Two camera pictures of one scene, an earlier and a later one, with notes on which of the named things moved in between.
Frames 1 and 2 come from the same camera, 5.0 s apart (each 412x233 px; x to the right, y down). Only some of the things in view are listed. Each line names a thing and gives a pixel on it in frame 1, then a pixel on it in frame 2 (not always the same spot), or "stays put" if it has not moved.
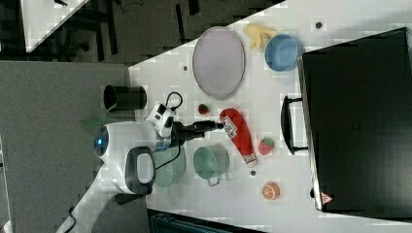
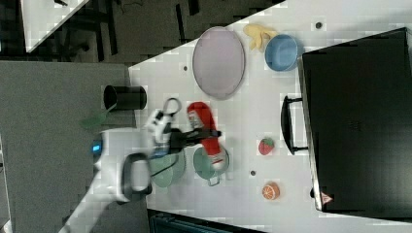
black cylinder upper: (124, 97) stays put
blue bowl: (281, 52) stays put
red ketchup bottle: (238, 132) → (199, 116)
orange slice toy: (271, 191) stays put
